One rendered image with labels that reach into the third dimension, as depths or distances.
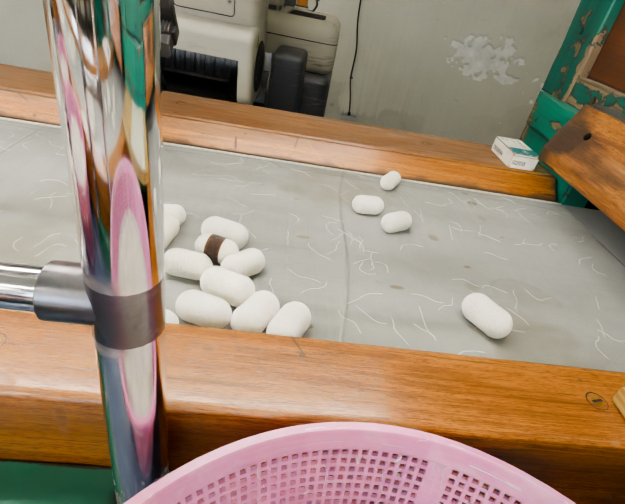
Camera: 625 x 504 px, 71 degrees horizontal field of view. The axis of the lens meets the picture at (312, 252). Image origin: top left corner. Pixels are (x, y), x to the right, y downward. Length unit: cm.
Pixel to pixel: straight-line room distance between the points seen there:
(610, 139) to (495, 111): 206
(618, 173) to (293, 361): 36
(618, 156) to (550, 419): 30
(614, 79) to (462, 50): 184
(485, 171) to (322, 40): 73
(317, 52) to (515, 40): 145
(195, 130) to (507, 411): 42
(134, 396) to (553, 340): 29
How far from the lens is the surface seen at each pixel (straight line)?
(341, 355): 25
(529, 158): 62
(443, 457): 23
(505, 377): 28
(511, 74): 254
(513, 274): 43
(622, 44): 65
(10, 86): 62
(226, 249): 32
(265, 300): 27
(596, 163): 51
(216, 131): 53
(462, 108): 252
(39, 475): 27
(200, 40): 97
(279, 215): 40
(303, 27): 122
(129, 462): 20
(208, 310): 27
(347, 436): 21
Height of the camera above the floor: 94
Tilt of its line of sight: 33 degrees down
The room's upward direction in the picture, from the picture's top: 12 degrees clockwise
